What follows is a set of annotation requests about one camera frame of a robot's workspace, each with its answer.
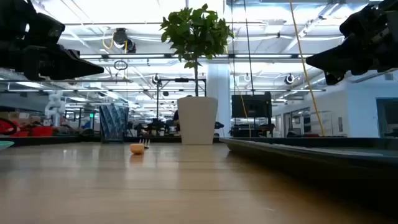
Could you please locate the black monitor on cart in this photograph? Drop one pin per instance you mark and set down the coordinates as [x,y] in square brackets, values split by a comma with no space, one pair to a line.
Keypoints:
[251,105]

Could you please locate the red storage bin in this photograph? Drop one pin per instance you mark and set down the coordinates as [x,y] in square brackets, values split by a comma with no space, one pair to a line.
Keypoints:
[42,131]

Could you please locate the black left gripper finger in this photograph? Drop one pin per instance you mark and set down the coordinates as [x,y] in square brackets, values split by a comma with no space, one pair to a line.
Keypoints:
[77,68]
[79,54]

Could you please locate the blue patterned glass cup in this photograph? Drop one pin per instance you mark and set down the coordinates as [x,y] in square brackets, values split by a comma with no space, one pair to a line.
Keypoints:
[113,123]

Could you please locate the black aluminium table frame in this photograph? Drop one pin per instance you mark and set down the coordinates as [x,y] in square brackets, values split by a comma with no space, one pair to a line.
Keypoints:
[62,139]

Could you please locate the white plant pot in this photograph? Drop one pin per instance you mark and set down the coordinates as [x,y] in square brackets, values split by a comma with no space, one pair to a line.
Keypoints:
[197,121]

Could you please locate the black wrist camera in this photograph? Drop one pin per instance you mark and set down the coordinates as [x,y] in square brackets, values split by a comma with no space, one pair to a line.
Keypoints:
[46,29]
[363,20]

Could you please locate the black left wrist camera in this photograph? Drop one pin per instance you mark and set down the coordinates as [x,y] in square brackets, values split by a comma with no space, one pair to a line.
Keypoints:
[46,29]

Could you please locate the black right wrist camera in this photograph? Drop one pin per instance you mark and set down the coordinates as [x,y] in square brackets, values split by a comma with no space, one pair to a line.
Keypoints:
[363,20]

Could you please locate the teal plate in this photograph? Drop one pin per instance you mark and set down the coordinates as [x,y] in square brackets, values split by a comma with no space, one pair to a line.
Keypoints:
[4,145]

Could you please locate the black plastic tray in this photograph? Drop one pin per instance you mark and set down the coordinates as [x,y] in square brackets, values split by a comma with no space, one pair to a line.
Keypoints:
[311,155]

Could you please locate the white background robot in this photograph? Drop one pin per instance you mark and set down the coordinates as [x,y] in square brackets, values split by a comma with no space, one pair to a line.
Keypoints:
[55,107]

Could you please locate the green leafy plant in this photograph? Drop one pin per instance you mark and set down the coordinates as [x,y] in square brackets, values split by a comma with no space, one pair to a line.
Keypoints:
[196,31]

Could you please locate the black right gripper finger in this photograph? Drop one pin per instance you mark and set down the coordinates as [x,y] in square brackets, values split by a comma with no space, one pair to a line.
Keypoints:
[335,77]
[335,59]

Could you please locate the person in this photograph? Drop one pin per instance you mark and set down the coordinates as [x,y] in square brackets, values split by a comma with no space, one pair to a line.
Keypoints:
[176,119]

